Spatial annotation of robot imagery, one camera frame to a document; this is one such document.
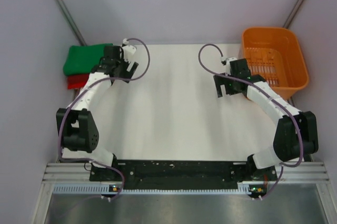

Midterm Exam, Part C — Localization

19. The green t shirt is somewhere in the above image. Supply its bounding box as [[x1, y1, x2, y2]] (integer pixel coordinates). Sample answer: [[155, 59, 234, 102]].
[[63, 43, 112, 76]]

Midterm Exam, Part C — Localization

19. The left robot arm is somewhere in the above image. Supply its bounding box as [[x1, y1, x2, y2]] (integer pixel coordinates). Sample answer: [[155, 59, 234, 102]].
[[56, 44, 138, 180]]

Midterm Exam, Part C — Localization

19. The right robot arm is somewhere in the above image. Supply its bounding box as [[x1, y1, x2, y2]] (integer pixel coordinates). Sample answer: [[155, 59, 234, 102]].
[[213, 57, 319, 180]]

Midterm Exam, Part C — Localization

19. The orange plastic basket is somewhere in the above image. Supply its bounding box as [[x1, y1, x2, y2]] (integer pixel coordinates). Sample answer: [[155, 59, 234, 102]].
[[239, 27, 309, 100]]

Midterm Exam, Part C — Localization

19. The folded red t shirt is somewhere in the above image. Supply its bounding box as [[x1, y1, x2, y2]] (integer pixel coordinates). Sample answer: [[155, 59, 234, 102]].
[[67, 74, 89, 89]]

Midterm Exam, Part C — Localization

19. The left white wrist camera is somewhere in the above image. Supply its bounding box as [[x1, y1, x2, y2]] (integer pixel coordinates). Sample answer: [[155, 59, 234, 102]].
[[122, 38, 136, 63]]

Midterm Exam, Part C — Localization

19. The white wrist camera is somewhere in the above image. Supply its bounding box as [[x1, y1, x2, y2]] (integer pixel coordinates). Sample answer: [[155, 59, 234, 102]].
[[221, 56, 237, 75], [122, 38, 136, 63]]

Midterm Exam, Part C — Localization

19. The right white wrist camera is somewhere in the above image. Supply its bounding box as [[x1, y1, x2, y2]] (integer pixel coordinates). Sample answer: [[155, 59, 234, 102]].
[[221, 56, 237, 75]]

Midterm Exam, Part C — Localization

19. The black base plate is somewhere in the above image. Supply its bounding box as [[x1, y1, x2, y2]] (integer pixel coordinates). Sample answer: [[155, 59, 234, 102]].
[[88, 158, 280, 190]]

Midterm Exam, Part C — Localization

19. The left corner metal post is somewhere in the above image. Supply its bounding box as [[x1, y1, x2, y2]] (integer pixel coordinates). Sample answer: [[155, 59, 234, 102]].
[[54, 0, 87, 46]]

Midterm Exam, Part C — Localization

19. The aluminium frame rail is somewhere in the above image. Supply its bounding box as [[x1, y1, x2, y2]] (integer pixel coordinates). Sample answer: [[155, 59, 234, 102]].
[[43, 162, 330, 184]]

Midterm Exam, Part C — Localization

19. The grey slotted cable duct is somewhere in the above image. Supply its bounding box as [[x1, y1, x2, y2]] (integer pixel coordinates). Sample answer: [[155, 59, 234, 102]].
[[53, 184, 252, 195]]

